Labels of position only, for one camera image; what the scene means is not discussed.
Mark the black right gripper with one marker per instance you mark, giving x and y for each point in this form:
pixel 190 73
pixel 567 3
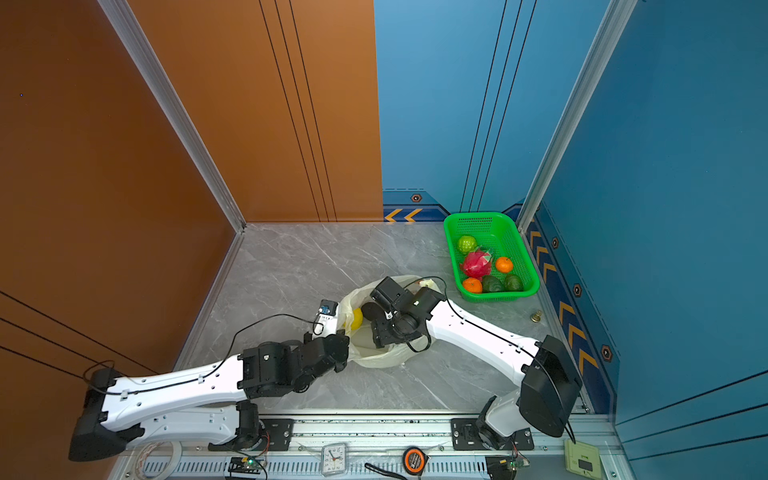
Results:
pixel 381 337

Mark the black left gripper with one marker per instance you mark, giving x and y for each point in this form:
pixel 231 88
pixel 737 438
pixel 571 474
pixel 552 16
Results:
pixel 342 336

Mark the yellow lemon fruit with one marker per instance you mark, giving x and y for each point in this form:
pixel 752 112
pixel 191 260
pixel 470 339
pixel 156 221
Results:
pixel 357 319

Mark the yellow printed plastic bag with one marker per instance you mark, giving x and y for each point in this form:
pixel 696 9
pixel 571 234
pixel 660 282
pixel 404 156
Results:
pixel 362 349

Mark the red dragon fruit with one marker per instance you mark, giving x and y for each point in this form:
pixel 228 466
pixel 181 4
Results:
pixel 477 264

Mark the dark green avocado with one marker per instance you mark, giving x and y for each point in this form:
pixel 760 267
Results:
pixel 491 284

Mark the bumpy light green fruit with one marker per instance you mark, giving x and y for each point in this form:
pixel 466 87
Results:
pixel 466 244

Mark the orange fruit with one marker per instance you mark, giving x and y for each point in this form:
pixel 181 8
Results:
pixel 504 265
pixel 473 285

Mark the black dark avocado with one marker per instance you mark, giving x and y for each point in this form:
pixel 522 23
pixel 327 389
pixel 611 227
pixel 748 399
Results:
pixel 372 312

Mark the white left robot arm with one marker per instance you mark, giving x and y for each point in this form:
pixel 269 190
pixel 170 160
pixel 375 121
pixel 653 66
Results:
pixel 213 403

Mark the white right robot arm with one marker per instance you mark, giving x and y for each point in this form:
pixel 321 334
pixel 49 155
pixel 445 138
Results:
pixel 545 378

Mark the left green circuit board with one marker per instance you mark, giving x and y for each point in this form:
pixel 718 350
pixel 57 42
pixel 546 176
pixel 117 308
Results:
pixel 246 467

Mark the green circuit board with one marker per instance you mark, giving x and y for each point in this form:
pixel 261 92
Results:
pixel 501 467
pixel 246 467

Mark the small white clock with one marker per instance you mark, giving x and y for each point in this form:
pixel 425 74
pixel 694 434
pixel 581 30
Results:
pixel 334 459

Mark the green plastic basket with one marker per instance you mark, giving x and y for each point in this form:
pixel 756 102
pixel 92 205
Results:
pixel 497 234

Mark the orange black tape measure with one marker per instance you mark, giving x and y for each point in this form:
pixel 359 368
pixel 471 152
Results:
pixel 414 461

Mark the right green circuit board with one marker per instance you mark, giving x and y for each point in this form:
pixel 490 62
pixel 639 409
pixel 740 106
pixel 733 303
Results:
pixel 501 467

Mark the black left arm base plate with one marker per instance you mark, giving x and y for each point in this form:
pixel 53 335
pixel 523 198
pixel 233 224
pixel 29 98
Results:
pixel 269 434

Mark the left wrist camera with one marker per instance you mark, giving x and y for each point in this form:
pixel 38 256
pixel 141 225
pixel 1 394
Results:
pixel 326 321

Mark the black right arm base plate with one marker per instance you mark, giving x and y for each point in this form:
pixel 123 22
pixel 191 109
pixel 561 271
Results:
pixel 471 434

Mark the aluminium front rail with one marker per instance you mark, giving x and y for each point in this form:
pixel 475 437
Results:
pixel 376 442

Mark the green wall switch box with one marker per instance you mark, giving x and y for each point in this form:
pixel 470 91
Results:
pixel 582 459

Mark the aluminium corner post right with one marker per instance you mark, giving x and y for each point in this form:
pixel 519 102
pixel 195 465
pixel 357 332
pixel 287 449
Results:
pixel 611 28

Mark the aluminium corner post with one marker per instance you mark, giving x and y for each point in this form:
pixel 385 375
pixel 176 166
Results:
pixel 611 28
pixel 126 25

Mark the aluminium corner post left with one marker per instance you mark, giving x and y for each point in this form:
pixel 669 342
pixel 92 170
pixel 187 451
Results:
pixel 126 25

